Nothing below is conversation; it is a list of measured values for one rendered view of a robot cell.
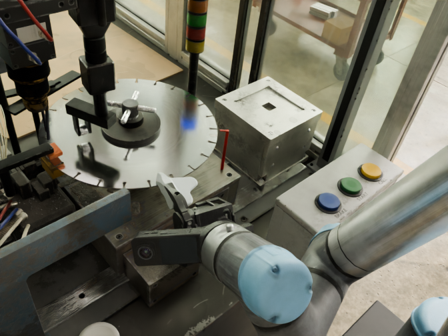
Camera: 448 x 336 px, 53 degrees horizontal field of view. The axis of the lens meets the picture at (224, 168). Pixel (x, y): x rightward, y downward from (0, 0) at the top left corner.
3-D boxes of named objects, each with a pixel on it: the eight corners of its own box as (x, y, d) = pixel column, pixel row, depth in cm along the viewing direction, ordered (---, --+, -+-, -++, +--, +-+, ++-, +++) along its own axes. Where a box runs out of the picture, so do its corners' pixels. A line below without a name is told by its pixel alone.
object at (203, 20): (197, 17, 103) (198, 5, 101) (210, 25, 101) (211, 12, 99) (182, 21, 100) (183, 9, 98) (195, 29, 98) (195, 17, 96)
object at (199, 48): (196, 43, 107) (197, 31, 105) (208, 51, 105) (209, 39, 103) (181, 47, 105) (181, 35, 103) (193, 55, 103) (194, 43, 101)
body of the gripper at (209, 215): (221, 237, 74) (259, 261, 64) (173, 253, 71) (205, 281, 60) (215, 194, 73) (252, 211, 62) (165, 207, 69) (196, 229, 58)
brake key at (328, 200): (325, 196, 85) (327, 189, 84) (341, 209, 83) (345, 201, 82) (311, 205, 83) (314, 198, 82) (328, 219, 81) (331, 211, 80)
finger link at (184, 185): (184, 168, 78) (206, 207, 73) (152, 176, 75) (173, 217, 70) (185, 155, 76) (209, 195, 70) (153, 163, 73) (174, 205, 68)
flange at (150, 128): (140, 152, 79) (140, 141, 78) (89, 131, 82) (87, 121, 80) (171, 120, 87) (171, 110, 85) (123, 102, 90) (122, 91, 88)
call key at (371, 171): (366, 167, 93) (369, 159, 92) (382, 177, 91) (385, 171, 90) (355, 175, 91) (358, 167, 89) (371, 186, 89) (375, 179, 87)
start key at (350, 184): (346, 181, 89) (349, 173, 88) (363, 193, 87) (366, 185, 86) (334, 189, 87) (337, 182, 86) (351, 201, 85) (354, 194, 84)
